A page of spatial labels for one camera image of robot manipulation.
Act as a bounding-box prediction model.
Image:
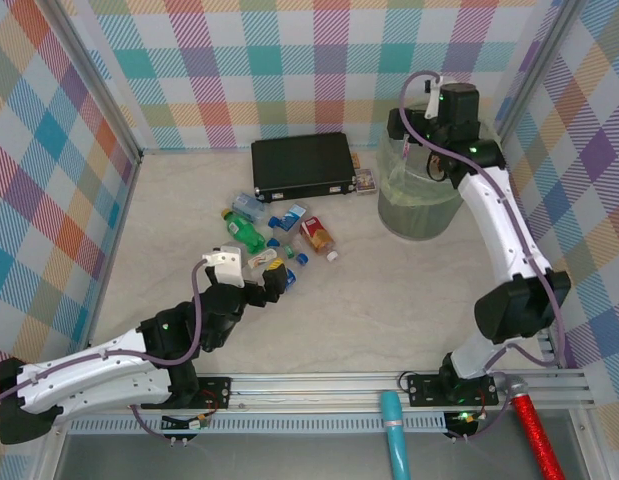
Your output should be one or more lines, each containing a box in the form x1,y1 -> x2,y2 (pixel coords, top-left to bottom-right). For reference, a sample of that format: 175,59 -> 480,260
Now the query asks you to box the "white label bottle green cap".
246,244 -> 296,272

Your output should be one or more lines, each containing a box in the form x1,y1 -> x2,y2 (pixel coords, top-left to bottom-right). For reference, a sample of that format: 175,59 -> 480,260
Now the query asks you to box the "green bottle yellow cap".
219,208 -> 267,254

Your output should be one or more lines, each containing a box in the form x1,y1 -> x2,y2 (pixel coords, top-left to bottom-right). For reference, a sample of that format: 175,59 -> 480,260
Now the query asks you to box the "red label juice bottle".
298,215 -> 340,264

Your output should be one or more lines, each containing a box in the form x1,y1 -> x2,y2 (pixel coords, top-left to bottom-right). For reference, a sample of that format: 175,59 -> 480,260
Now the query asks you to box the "blue-capped bottle blue label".
267,202 -> 310,244

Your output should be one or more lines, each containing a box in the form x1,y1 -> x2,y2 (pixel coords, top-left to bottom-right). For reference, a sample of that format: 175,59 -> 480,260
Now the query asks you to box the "crushed bottle light blue label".
231,192 -> 268,224

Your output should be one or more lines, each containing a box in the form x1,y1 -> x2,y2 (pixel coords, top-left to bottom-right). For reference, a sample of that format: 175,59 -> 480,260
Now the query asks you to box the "clear plastic waste bin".
377,99 -> 504,242

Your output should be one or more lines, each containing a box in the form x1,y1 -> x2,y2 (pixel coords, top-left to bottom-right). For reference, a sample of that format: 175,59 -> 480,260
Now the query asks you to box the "small playing card box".
355,168 -> 379,195

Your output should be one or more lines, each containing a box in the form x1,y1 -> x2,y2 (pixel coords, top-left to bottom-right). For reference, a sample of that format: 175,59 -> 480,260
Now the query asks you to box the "black hard case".
250,132 -> 359,203

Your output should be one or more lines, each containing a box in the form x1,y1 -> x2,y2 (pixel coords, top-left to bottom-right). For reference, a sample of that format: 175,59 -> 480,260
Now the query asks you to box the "grey metal panel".
53,432 -> 590,480

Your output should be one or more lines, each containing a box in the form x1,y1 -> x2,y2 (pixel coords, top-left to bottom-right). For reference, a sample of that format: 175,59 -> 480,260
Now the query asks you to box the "teal pole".
379,391 -> 413,480

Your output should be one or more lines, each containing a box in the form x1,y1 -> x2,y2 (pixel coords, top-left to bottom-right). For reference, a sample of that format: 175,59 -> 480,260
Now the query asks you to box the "red glitter pole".
502,374 -> 565,480

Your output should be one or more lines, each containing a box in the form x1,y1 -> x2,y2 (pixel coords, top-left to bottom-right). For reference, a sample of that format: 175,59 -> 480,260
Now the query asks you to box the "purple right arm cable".
399,71 -> 565,376

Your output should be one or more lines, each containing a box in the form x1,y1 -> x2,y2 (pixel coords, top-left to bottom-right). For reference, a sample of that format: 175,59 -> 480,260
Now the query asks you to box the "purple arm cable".
399,71 -> 565,376
0,259 -> 210,434

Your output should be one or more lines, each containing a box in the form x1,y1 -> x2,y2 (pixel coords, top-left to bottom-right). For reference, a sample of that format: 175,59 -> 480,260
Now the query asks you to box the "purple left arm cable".
0,259 -> 210,434

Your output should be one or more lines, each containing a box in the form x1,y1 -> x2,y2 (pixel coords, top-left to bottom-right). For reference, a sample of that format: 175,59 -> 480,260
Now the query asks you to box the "thin black wire loop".
427,149 -> 448,181

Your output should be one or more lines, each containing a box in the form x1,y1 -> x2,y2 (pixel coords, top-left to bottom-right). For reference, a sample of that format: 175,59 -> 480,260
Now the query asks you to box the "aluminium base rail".
48,369 -> 590,419

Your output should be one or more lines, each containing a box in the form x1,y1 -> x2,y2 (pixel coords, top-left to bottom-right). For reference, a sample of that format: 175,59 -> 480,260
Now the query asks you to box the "aluminium frame post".
48,0 -> 143,166
492,0 -> 586,139

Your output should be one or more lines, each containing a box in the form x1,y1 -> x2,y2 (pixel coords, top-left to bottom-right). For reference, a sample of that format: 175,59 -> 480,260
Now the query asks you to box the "grey slotted cable duct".
68,413 -> 448,435

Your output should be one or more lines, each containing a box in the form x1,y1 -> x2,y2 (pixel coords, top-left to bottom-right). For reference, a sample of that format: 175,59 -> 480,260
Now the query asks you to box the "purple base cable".
128,404 -> 200,444
446,372 -> 510,444

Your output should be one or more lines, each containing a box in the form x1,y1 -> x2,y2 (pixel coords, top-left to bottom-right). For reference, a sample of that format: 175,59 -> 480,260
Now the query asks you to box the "aluminium side rail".
81,152 -> 143,351
533,324 -> 563,371

